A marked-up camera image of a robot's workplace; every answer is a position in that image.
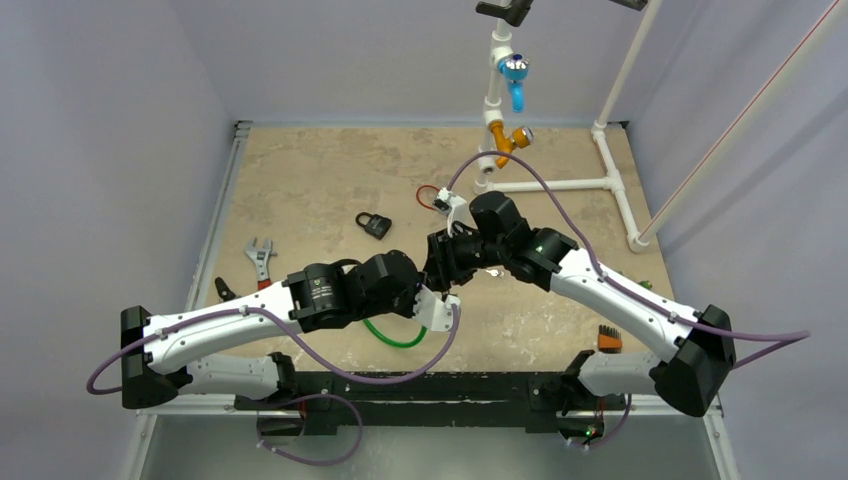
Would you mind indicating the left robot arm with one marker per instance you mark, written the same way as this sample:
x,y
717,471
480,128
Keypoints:
x,y
159,349

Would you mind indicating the black pliers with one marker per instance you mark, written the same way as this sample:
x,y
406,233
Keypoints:
x,y
223,290

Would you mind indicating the orange black brush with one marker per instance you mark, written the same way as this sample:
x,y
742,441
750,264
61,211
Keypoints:
x,y
609,340

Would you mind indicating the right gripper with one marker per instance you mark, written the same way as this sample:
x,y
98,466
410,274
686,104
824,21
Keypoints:
x,y
441,258

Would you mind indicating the red cable lock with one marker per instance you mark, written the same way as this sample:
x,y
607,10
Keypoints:
x,y
426,195

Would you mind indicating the blue faucet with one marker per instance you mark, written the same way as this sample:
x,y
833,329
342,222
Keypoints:
x,y
514,69

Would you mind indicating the black padlock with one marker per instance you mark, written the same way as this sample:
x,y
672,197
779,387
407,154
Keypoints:
x,y
375,225

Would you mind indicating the white PVC pipe frame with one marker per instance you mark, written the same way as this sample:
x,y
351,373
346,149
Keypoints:
x,y
510,15

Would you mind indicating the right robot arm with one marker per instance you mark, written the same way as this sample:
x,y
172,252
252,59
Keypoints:
x,y
689,352

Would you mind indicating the red adjustable wrench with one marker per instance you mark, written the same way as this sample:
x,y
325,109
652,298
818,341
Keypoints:
x,y
259,256

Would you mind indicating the orange faucet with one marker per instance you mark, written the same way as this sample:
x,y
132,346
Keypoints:
x,y
506,142

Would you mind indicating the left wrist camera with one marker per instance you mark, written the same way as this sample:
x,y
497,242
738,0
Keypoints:
x,y
435,311

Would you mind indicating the green cable lock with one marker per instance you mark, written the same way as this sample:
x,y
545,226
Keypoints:
x,y
392,340

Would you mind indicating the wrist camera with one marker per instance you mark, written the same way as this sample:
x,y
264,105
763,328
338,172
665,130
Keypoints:
x,y
435,311
453,207

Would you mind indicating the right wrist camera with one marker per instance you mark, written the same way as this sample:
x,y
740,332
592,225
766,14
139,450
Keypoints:
x,y
453,207

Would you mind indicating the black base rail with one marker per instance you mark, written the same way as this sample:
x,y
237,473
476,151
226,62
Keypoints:
x,y
318,403

